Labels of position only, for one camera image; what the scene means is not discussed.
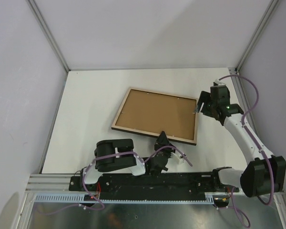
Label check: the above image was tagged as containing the brown cardboard backing board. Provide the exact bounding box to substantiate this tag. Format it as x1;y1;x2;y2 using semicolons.
115;89;196;141

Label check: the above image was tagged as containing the black picture frame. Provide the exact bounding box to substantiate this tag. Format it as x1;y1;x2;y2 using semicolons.
111;87;198;146

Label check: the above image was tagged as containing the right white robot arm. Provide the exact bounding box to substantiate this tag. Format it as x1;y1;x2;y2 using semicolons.
195;84;286;198

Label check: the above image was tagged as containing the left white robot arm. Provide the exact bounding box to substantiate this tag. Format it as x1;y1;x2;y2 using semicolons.
79;132;176;191

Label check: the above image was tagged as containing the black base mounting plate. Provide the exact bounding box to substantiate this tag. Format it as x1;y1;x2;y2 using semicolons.
68;172;240;201

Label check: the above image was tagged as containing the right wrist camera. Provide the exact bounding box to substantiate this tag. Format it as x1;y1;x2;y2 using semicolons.
213;79;226;87

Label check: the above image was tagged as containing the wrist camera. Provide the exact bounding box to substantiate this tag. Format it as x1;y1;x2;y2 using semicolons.
213;79;226;87
172;153;186;165

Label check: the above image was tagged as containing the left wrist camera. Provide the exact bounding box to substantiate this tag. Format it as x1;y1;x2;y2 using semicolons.
172;153;186;165

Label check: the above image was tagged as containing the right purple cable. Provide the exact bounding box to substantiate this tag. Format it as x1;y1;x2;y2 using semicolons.
216;74;275;227

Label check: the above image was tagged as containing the purple cable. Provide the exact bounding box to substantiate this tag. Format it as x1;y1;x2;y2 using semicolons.
216;74;275;227
35;146;194;216

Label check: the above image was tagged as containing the right corner aluminium post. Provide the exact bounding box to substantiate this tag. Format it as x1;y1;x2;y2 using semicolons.
228;0;283;167

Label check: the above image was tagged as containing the corner aluminium post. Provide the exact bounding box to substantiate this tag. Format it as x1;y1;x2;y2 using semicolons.
228;0;283;167
26;0;70;73

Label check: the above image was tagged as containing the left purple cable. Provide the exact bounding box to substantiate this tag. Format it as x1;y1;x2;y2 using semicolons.
35;146;194;216

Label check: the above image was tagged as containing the grey cable duct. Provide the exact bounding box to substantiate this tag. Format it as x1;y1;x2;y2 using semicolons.
33;192;215;204

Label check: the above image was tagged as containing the aluminium frame rail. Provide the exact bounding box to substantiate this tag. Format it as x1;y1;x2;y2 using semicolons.
25;174;284;194

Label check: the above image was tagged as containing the left corner aluminium post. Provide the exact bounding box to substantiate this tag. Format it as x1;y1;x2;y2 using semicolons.
26;0;70;73

